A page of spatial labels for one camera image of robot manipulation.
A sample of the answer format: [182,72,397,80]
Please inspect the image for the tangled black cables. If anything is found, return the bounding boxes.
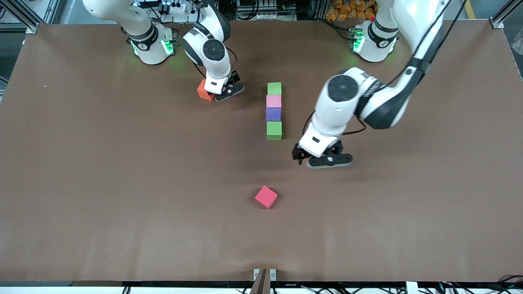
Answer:
[437,274,523,294]

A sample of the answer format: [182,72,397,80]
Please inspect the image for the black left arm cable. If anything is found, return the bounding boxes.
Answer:
[302,0,469,137]

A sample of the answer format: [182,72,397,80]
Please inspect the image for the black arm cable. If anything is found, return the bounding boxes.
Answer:
[302,0,469,137]
[190,0,239,80]

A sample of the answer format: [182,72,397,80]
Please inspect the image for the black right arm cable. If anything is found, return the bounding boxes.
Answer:
[190,0,239,80]

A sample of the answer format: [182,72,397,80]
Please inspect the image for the red foam cube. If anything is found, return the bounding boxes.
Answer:
[255,185,278,209]

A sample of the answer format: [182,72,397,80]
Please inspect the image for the grey metal rack unit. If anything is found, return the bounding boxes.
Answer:
[235,0,284,21]

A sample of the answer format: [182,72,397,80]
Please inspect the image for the aluminium frame profile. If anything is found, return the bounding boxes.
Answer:
[490,0,523,29]
[0,0,62,34]

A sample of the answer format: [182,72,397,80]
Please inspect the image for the white power strip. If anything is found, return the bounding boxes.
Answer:
[161,1,193,14]

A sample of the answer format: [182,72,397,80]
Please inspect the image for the orange foam cube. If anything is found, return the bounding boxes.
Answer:
[197,79,216,102]

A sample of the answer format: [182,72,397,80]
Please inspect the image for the brown table cover sheet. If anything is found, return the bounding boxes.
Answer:
[0,20,523,283]

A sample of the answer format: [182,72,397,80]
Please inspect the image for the pile of orange objects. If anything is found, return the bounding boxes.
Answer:
[326,0,378,22]

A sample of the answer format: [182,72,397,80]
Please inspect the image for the metal bracket with brown post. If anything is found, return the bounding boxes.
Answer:
[250,268,277,294]

